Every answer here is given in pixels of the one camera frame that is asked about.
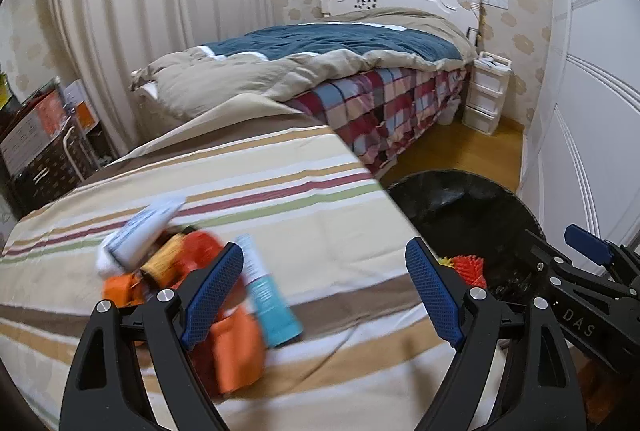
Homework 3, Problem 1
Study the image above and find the white and orange box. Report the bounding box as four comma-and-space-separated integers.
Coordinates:
62, 78, 102, 133

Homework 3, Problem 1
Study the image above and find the plaid bed sheet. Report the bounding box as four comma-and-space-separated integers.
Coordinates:
285, 64, 473, 175

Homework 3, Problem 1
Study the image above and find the white metal rack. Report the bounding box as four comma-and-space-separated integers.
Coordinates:
61, 120, 95, 173

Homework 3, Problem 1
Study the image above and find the white plastic drawer unit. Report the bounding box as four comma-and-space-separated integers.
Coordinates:
461, 52, 512, 134

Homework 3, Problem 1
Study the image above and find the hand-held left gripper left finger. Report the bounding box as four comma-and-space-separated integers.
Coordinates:
60, 241, 246, 431

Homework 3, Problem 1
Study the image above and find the orange mesh net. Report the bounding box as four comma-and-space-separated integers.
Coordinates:
175, 231, 227, 283

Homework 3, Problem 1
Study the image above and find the yellow thread spool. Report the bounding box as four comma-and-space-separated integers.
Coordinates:
140, 233, 187, 288

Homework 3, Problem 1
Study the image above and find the cream curtain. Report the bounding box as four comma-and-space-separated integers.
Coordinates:
47, 0, 278, 158

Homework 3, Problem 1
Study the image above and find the brown woven basket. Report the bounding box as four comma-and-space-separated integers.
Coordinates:
9, 126, 92, 213

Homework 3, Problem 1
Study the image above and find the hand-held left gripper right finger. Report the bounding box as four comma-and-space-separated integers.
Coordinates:
405, 237, 588, 431

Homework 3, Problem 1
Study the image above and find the white wardrobe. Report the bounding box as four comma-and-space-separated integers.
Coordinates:
519, 0, 640, 272

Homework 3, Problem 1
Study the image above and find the white squeeze tube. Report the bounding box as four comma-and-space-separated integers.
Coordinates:
97, 194, 188, 279

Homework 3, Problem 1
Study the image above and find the red mesh wrapper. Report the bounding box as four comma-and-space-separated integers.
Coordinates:
440, 256, 488, 290

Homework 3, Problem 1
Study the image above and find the blue and beige duvet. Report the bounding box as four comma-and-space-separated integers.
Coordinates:
130, 8, 479, 120

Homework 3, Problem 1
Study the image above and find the teal and white tube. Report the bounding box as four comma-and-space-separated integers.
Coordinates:
235, 233, 304, 348

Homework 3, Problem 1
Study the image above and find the striped tablecloth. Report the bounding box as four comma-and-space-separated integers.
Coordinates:
0, 94, 451, 431

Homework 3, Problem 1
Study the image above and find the orange cloth bag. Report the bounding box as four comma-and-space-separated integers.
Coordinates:
102, 275, 267, 398

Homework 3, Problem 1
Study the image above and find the black-lined trash bin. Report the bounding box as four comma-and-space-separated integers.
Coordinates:
387, 168, 548, 307

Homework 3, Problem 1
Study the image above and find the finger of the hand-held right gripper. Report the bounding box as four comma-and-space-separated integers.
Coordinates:
564, 223, 640, 297
523, 231, 583, 282

